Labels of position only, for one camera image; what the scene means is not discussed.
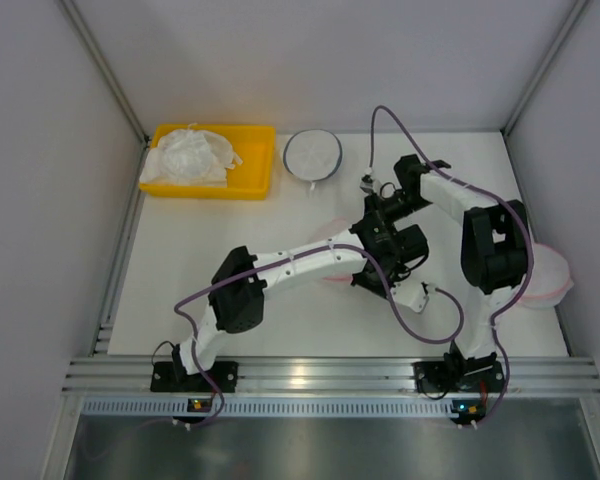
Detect pink-trimmed mesh laundry bag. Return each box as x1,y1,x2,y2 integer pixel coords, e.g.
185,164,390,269
305,218,365,285

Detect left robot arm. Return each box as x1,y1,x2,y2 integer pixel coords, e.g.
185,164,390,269
172,220,428,380

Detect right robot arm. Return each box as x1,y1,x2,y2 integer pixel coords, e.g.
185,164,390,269
357,155,534,357

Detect blue-trimmed mesh laundry bag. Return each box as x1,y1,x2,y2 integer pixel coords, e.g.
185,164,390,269
282,129,343,192

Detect pink-trimmed laundry bag at right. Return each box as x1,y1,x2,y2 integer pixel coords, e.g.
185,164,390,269
518,243,573,309

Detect yellow plastic bin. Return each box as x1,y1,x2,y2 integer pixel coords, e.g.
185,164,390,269
138,124,276,200

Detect white bras in bin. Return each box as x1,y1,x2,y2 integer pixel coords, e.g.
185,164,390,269
139,124,243,187

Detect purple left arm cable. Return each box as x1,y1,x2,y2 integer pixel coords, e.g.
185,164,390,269
173,244,466,430

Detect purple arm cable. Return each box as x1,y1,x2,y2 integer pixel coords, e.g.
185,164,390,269
365,104,534,430
173,244,466,430

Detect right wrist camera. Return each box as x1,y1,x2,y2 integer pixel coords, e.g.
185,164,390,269
360,173,378,195

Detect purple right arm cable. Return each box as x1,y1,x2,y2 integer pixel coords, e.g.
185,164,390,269
365,104,534,430

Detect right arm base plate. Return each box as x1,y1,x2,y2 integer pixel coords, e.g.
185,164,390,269
413,360,505,399

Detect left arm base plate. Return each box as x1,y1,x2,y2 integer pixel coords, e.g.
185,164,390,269
149,361,239,393

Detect aluminium frame rail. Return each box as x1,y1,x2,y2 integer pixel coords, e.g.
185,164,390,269
61,356,600,398

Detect slotted cable duct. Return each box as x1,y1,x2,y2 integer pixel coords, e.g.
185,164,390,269
81,397,486,417

